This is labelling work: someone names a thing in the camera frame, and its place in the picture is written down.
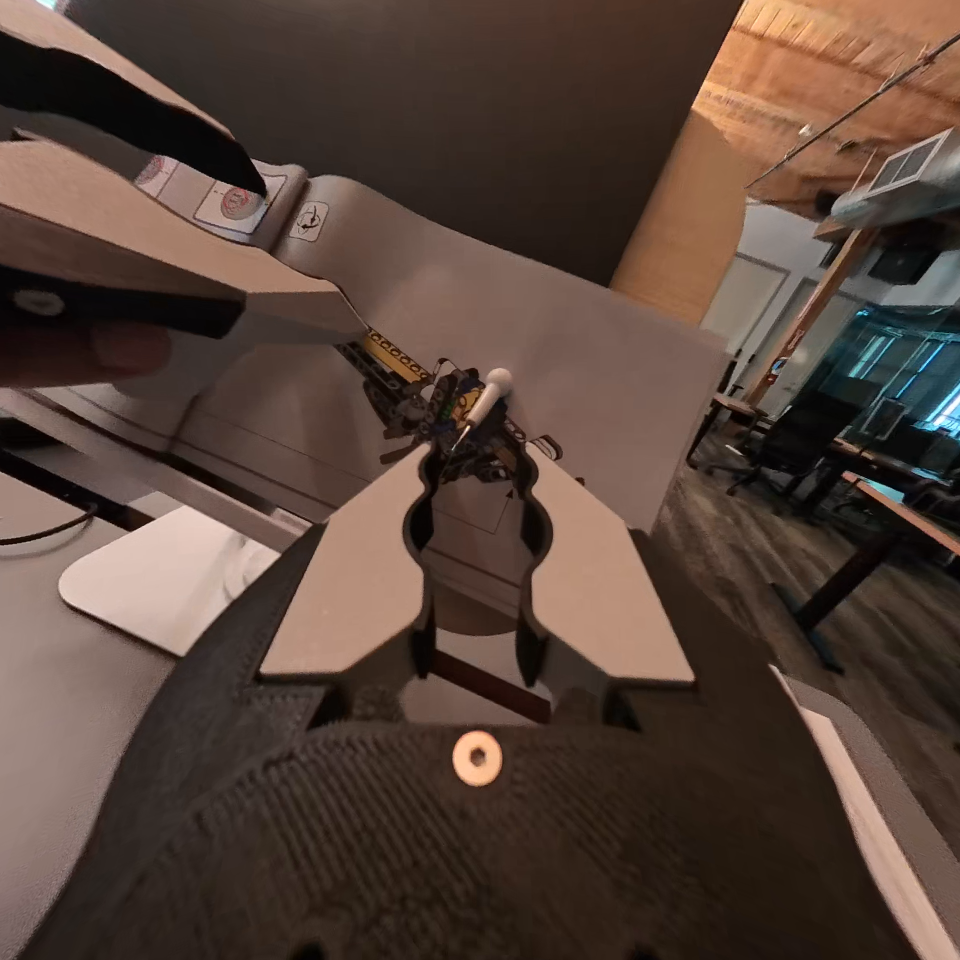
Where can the silver ventilation duct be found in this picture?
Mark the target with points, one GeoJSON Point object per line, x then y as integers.
{"type": "Point", "coordinates": [900, 172]}

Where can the lego technic assembly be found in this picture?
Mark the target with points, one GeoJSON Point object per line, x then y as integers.
{"type": "Point", "coordinates": [420, 405]}

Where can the black office chair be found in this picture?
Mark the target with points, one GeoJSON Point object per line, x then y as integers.
{"type": "Point", "coordinates": [802, 442]}

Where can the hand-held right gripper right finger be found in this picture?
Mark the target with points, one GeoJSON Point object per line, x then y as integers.
{"type": "Point", "coordinates": [607, 592]}

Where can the wooden support post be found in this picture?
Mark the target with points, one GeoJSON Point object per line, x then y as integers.
{"type": "Point", "coordinates": [825, 300]}

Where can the wooden top desk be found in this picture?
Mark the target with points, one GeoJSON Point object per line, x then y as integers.
{"type": "Point", "coordinates": [907, 517]}

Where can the white monitor stand base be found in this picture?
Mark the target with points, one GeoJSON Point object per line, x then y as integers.
{"type": "Point", "coordinates": [150, 577]}

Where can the person's left hand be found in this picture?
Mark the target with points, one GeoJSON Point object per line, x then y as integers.
{"type": "Point", "coordinates": [82, 356]}

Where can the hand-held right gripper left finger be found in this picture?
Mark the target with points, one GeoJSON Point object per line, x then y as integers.
{"type": "Point", "coordinates": [352, 585]}

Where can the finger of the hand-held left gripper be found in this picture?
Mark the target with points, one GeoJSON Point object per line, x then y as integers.
{"type": "Point", "coordinates": [150, 225]}
{"type": "Point", "coordinates": [90, 71]}

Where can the beige round column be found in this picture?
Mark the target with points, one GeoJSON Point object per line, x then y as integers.
{"type": "Point", "coordinates": [675, 225]}

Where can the white knobbed thin pin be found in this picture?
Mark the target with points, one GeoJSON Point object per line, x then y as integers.
{"type": "Point", "coordinates": [491, 386]}

